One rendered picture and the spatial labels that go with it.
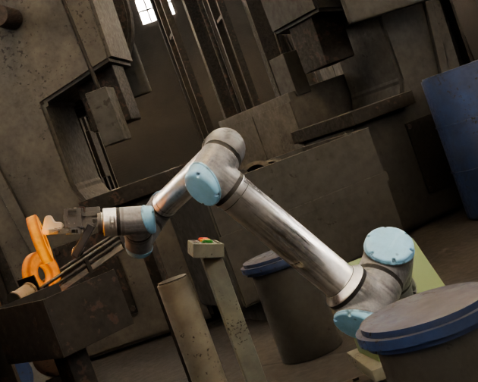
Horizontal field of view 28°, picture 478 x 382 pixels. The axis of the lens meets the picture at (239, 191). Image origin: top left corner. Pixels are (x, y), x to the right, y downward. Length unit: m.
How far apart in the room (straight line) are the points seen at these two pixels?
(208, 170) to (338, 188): 2.48
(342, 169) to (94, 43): 1.54
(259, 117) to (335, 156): 1.84
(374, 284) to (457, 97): 2.88
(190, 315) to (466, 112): 2.63
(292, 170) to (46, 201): 1.45
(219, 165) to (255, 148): 4.38
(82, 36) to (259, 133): 1.93
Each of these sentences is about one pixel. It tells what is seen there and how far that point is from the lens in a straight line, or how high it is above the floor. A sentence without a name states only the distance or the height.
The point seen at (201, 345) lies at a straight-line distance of 3.41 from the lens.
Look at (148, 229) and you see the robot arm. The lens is 3.01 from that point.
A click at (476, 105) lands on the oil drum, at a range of 5.52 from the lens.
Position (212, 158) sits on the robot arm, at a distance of 2.61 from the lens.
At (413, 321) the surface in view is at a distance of 2.01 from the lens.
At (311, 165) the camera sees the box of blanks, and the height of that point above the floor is 0.66.
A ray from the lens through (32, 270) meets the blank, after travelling 3.21.
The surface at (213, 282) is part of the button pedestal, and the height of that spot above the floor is 0.46.
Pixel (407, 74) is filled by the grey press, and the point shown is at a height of 0.94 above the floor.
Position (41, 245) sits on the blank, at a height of 0.81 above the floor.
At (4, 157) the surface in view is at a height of 1.27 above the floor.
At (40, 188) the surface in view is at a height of 1.03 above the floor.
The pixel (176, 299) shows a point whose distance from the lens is 3.38.
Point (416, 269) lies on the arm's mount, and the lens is 3.14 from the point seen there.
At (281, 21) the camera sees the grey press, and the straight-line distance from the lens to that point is 6.29.
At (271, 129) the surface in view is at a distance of 6.72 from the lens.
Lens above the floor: 0.90
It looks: 3 degrees down
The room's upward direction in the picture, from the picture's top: 20 degrees counter-clockwise
